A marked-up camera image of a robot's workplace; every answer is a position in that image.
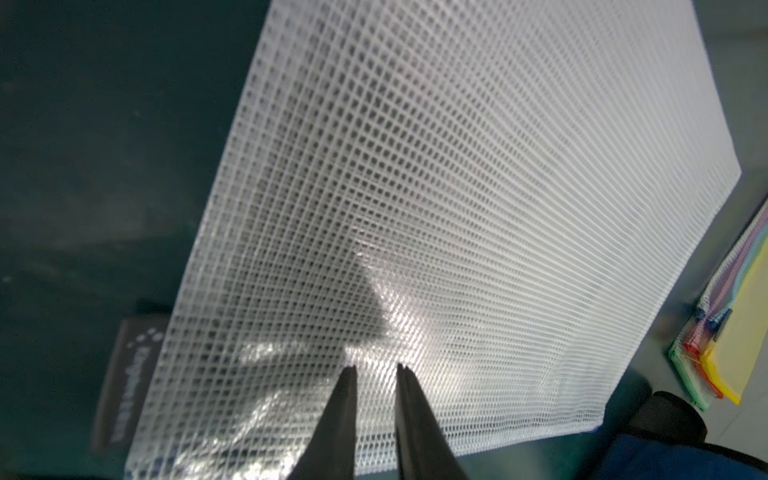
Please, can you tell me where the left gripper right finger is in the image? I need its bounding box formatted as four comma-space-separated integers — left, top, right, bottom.
395, 363, 467, 480

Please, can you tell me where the blue microfibre cloth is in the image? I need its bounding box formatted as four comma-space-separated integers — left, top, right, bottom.
590, 391, 768, 480

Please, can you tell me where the green mesh document bag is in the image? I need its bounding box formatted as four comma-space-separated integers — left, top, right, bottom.
667, 342, 716, 412

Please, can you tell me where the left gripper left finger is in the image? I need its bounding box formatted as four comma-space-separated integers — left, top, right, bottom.
288, 366, 358, 480

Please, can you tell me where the yellow mesh document bag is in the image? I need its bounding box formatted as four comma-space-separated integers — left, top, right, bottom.
701, 236, 767, 405

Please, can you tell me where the pink mesh document bag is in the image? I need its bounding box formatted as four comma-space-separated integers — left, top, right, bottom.
676, 207, 767, 399

